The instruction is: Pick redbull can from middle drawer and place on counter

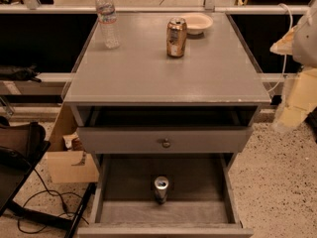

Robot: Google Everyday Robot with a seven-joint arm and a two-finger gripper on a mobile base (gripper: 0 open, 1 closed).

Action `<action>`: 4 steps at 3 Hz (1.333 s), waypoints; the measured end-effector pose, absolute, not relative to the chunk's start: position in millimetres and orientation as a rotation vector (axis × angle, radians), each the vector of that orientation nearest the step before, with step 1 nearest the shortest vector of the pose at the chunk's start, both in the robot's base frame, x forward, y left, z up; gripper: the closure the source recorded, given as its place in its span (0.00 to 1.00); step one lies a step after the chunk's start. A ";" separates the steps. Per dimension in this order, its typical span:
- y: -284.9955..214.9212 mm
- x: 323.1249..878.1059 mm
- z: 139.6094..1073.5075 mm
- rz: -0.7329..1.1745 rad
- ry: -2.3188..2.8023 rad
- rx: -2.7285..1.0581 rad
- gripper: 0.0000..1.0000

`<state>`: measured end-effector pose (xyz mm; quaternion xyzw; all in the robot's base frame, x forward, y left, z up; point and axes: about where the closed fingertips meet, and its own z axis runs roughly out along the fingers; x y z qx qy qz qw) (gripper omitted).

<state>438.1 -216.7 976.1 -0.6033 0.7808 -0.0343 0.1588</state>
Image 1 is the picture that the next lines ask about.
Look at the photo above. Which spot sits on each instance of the grey drawer cabinet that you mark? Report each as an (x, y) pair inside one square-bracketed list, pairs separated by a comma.
[(138, 86)]

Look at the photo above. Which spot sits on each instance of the grey top drawer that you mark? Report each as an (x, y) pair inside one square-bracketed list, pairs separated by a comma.
[(148, 141)]

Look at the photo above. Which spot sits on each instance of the clear plastic water bottle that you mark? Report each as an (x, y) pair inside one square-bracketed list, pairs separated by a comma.
[(107, 19)]

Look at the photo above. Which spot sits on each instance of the round brass drawer knob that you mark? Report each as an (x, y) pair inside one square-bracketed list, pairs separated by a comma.
[(165, 143)]

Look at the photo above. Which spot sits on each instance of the black object on rail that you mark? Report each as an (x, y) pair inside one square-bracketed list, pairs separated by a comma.
[(19, 73)]

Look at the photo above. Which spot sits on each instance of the open grey middle drawer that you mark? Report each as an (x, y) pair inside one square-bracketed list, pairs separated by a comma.
[(199, 204)]

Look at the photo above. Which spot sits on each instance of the white paper bowl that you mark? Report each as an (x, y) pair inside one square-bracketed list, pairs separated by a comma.
[(197, 23)]

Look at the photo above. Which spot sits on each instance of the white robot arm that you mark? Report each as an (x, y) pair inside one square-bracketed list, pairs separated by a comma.
[(299, 95)]

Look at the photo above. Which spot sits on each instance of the silver blue redbull can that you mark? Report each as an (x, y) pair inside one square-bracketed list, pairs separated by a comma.
[(161, 185)]

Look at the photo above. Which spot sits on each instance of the gold soda can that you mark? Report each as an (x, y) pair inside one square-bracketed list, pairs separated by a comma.
[(176, 34)]

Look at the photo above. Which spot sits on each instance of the cardboard box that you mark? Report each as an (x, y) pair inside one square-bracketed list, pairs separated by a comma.
[(67, 161)]

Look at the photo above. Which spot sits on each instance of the black chair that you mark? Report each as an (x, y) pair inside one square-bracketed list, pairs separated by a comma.
[(21, 148)]

